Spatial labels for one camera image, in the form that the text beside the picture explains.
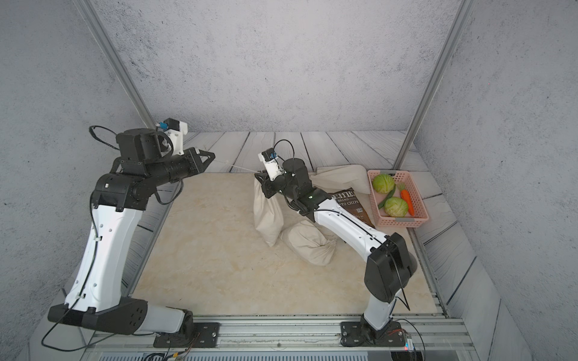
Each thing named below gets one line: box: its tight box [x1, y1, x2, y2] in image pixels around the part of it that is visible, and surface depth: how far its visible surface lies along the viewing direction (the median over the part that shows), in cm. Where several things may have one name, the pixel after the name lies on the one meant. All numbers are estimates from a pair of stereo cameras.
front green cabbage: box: [383, 196, 409, 218], surface depth 101 cm
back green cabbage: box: [371, 173, 396, 195], surface depth 110 cm
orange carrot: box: [399, 189, 415, 217], surface depth 108 cm
